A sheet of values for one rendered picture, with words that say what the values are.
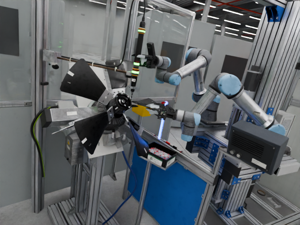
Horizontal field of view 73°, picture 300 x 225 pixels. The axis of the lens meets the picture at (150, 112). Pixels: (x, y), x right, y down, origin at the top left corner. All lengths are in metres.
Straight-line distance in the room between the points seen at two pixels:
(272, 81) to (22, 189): 2.28
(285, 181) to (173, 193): 1.50
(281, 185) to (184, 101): 2.35
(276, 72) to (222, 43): 3.39
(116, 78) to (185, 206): 1.07
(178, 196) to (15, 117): 1.41
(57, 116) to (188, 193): 1.05
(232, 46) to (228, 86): 4.02
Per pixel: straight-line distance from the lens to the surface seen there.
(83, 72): 1.27
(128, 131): 1.46
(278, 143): 1.18
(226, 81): 1.27
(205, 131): 1.90
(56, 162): 2.19
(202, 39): 4.28
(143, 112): 1.78
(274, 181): 2.90
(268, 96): 1.82
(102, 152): 1.42
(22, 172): 2.15
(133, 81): 1.33
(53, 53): 1.58
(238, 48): 5.36
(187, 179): 1.60
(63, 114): 1.27
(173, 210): 1.82
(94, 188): 1.69
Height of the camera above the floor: 1.56
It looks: 17 degrees down
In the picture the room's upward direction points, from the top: 10 degrees clockwise
